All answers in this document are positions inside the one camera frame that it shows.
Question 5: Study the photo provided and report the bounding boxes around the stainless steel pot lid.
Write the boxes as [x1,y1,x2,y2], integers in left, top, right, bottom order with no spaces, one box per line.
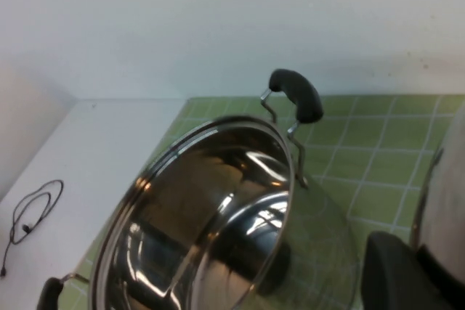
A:
[410,106,465,284]

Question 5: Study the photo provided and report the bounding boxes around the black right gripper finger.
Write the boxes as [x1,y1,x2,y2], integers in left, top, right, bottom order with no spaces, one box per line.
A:
[363,231,465,310]

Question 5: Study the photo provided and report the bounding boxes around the thin black loose cable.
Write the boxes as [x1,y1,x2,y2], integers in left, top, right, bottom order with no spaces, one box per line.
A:
[0,179,65,279]

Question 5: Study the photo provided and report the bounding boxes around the stainless steel pot black handles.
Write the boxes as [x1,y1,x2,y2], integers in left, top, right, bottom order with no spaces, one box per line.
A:
[36,68,363,310]

